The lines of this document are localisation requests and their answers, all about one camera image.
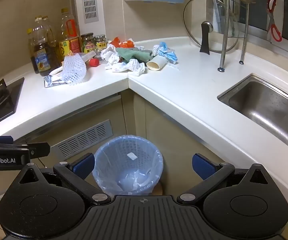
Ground small glass jar patterned lid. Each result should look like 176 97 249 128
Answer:
93 34 107 53

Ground blue plastic glove wad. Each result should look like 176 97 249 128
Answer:
156 42 181 71

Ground oil bottle with orange handle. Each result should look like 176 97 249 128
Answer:
58 8 82 58

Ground silver foil packet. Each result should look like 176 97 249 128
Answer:
43 75 67 88

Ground tall glass jar dark lid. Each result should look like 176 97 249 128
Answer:
81 32 95 53

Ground orange plastic bag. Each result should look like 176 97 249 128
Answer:
108 37 124 47

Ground dark oil bottle blue label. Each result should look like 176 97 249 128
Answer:
32 16 60 77

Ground green cloth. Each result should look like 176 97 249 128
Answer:
116 47 144 64

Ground stainless steel sink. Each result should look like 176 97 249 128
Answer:
217 73 288 159

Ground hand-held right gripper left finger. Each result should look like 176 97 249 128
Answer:
10 153 112 206

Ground grey cabinet vent grille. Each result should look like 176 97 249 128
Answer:
51 119 113 160

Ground white foam fruit net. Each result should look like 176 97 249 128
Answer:
62 52 87 85

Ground blue trash bin with liner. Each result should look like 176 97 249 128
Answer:
92 135 164 196

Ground black gas stove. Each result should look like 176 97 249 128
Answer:
0 77 25 132

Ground metal dish rack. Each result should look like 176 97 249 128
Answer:
208 0 288 72

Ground red-handled scissors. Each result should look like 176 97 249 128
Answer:
266 0 283 43

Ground white wall vent grille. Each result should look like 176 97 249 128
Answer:
81 0 100 23

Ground beige kitchen cabinet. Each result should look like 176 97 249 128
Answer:
0 89 288 240

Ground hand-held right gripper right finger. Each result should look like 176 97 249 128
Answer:
176 153 276 205

